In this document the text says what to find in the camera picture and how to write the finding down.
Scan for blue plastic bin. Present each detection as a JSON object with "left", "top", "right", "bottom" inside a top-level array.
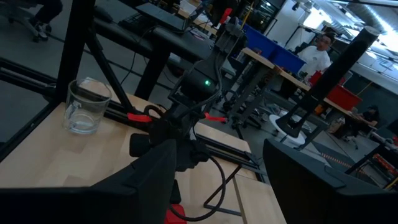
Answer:
[{"left": 241, "top": 23, "right": 307, "bottom": 75}]

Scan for wooden work table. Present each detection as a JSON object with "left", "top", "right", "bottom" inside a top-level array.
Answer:
[{"left": 229, "top": 46, "right": 379, "bottom": 125}]

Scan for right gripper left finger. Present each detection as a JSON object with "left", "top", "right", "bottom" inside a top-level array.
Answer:
[{"left": 90, "top": 139, "right": 177, "bottom": 224}]

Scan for black metal table frame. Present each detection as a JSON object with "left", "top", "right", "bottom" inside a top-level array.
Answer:
[{"left": 0, "top": 0, "right": 268, "bottom": 184}]

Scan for black laptop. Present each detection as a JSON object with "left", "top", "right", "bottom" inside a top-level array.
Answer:
[{"left": 136, "top": 2, "right": 187, "bottom": 32}]

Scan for red cable clip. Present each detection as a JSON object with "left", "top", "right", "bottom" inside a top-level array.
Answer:
[
  {"left": 126, "top": 112, "right": 153, "bottom": 124},
  {"left": 203, "top": 112, "right": 228, "bottom": 123}
]

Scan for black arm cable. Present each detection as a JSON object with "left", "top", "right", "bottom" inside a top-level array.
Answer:
[{"left": 169, "top": 155, "right": 227, "bottom": 222}]

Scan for black desk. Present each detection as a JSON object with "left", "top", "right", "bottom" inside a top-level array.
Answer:
[{"left": 93, "top": 2, "right": 237, "bottom": 100}]

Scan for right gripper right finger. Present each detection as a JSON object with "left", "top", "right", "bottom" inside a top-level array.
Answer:
[{"left": 263, "top": 138, "right": 383, "bottom": 224}]

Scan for red plastic bin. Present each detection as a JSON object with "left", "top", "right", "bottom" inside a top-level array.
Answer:
[{"left": 309, "top": 70, "right": 363, "bottom": 111}]

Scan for person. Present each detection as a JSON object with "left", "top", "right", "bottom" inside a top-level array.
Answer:
[
  {"left": 341, "top": 105, "right": 381, "bottom": 141},
  {"left": 297, "top": 30, "right": 336, "bottom": 78},
  {"left": 29, "top": 0, "right": 65, "bottom": 43}
]

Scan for clear glass mug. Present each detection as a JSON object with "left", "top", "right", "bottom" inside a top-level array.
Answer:
[{"left": 63, "top": 77, "right": 113, "bottom": 135}]

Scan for black keyboard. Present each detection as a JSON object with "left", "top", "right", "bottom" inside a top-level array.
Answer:
[{"left": 118, "top": 12, "right": 150, "bottom": 30}]

